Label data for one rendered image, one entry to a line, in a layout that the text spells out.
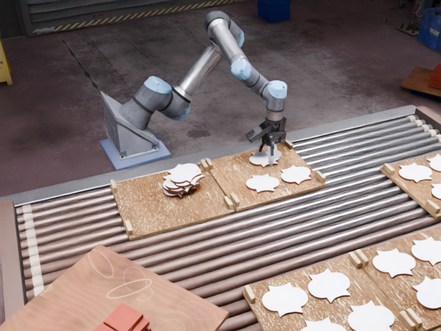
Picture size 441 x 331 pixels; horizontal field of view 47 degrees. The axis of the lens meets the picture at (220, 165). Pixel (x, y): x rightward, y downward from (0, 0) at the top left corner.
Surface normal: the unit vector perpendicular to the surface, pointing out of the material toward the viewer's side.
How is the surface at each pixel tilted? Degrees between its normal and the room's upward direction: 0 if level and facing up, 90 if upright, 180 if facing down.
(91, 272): 0
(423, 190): 0
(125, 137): 90
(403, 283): 0
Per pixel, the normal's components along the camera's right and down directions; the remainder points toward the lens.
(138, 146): 0.43, 0.52
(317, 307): 0.00, -0.82
